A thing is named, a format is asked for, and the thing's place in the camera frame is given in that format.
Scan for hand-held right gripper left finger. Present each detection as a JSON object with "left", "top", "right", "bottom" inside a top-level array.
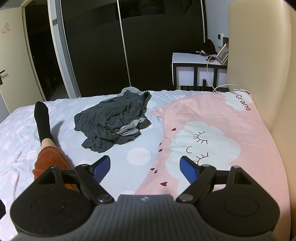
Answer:
[{"left": 43, "top": 156, "right": 115, "bottom": 205}]

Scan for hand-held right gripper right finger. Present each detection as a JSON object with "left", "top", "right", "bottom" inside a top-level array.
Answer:
[{"left": 176, "top": 156, "right": 254, "bottom": 203}]

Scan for dark grey fleece pants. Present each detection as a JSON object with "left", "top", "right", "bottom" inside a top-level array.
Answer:
[{"left": 74, "top": 90, "right": 152, "bottom": 153}]

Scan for pink cloud pillow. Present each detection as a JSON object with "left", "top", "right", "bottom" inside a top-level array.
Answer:
[{"left": 134, "top": 89, "right": 290, "bottom": 209}]

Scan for person's bare leg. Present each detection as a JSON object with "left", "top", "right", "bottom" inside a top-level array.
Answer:
[{"left": 40, "top": 138, "right": 57, "bottom": 149}]

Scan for black sock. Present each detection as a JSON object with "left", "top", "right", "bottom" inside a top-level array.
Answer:
[{"left": 34, "top": 101, "right": 55, "bottom": 144}]

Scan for white nightstand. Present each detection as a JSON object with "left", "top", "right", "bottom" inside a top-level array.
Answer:
[{"left": 171, "top": 52, "right": 229, "bottom": 91}]

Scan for dark bag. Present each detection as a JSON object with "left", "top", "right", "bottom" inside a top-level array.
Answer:
[{"left": 203, "top": 39, "right": 217, "bottom": 55}]

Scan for black sliding-door wardrobe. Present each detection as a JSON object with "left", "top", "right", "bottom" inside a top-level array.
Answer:
[{"left": 47, "top": 0, "right": 208, "bottom": 98}]

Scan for cream padded headboard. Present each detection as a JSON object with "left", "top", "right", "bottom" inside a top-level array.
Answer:
[{"left": 228, "top": 0, "right": 296, "bottom": 215}]

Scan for cream door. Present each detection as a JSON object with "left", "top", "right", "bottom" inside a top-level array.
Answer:
[{"left": 0, "top": 6, "right": 45, "bottom": 114}]

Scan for white cable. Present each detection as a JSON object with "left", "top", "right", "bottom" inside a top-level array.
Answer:
[{"left": 205, "top": 56, "right": 233, "bottom": 93}]

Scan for black tangled cable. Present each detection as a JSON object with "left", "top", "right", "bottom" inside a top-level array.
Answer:
[{"left": 196, "top": 50, "right": 216, "bottom": 61}]

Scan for photo frame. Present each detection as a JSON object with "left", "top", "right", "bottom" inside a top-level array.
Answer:
[{"left": 216, "top": 43, "right": 229, "bottom": 66}]

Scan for wall intercom panel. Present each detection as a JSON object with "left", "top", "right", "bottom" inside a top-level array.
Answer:
[{"left": 216, "top": 34, "right": 229, "bottom": 48}]

